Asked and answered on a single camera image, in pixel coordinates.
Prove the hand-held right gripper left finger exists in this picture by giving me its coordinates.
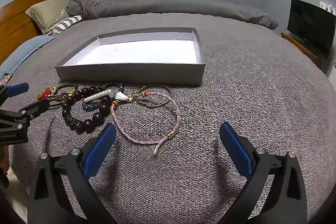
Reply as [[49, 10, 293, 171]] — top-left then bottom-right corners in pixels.
[[28, 123, 117, 224]]

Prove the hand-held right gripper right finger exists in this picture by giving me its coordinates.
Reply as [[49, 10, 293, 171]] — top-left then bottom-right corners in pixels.
[[219, 122, 307, 224]]

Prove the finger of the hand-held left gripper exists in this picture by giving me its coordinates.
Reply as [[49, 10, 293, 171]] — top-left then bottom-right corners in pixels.
[[0, 82, 30, 99], [0, 100, 51, 132]]

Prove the red and gold ornament bracelet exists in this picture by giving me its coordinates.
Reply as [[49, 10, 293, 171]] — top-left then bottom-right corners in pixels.
[[37, 86, 57, 101]]

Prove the large dark wooden bead bracelet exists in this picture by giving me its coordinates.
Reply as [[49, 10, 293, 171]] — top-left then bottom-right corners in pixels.
[[62, 86, 112, 134]]

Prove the blue bead bracelet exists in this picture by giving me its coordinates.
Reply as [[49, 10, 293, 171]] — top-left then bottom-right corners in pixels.
[[83, 82, 124, 112]]

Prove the small dark bead bracelet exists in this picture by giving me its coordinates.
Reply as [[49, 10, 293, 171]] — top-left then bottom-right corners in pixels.
[[56, 83, 79, 98]]

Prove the pink braided cord bracelet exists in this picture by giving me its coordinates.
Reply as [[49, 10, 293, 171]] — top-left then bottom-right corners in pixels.
[[110, 91, 181, 156]]

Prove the white pearl bracelet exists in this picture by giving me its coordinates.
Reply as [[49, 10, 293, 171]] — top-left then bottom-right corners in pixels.
[[84, 90, 111, 103]]

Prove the dark metal bangle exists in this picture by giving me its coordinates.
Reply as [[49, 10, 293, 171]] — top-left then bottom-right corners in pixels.
[[136, 84, 173, 109]]

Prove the grey shallow cardboard box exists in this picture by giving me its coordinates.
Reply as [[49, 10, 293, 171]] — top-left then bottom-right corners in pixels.
[[55, 27, 206, 87]]

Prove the blue bed sheet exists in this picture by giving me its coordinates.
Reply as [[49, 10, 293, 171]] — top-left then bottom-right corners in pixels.
[[0, 35, 55, 75]]

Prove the grey knit blanket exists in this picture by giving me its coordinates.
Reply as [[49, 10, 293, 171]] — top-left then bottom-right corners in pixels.
[[0, 13, 331, 224]]

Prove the white tassel pendant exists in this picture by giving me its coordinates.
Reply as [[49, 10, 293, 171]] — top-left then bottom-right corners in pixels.
[[115, 91, 128, 103]]

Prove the wooden headboard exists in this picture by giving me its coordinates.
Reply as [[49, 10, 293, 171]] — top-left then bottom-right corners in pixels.
[[0, 0, 84, 64]]

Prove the striped pillow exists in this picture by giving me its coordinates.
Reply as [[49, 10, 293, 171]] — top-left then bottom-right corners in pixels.
[[51, 15, 83, 35]]

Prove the olive pillow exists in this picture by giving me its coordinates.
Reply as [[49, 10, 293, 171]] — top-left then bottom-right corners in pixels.
[[25, 0, 76, 35]]

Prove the wooden television stand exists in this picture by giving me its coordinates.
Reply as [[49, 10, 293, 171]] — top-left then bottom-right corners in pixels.
[[280, 32, 324, 69]]

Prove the black television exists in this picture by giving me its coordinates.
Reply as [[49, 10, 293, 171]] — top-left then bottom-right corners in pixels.
[[287, 0, 336, 58]]

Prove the grey duvet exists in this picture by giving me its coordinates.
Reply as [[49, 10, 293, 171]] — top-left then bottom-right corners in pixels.
[[66, 0, 279, 30]]

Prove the white wall socket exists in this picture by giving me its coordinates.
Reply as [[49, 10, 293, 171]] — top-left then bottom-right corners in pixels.
[[319, 1, 336, 15]]

